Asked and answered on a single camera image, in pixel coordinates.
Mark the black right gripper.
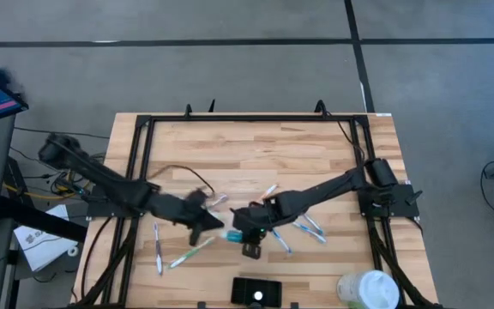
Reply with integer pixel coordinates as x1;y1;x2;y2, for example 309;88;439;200
230;198;284;261

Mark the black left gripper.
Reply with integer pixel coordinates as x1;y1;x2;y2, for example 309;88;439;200
166;187;226;247

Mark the blue white toothbrush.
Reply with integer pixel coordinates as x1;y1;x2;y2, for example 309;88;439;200
271;229;293;255
302;214;324;236
292;221;328;245

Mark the green white toothbrush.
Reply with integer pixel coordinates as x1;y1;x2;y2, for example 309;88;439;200
168;236;217;270

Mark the black wire basket organizer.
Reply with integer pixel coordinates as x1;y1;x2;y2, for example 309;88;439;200
230;276;283;308

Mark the orange white wrapped toothbrush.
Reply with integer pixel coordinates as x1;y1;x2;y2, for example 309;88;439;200
257;184;279;203

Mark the white lidded wipes canister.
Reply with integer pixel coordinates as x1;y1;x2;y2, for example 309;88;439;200
336;270;401;309

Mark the black stand leg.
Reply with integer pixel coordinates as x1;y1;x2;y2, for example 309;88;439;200
0;195;88;243

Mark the white printed box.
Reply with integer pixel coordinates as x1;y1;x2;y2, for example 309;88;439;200
13;203;79;273

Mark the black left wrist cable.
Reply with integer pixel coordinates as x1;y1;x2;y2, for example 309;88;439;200
147;164;216;195

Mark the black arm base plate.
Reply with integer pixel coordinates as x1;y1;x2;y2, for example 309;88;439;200
86;184;148;219
357;183;420;219

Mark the black metal table frame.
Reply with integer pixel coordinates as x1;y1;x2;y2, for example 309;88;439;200
69;112;445;309

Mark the thick black curved cable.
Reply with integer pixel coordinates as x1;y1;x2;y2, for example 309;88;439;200
80;215;115;301

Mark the long black arm cable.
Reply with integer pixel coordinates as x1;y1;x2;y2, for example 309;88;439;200
322;109;367;163

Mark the yellow cable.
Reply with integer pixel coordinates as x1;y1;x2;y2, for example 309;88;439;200
3;171;89;202

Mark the thin black floor cable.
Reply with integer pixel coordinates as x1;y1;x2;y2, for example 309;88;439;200
13;125;111;140
9;146;45;167

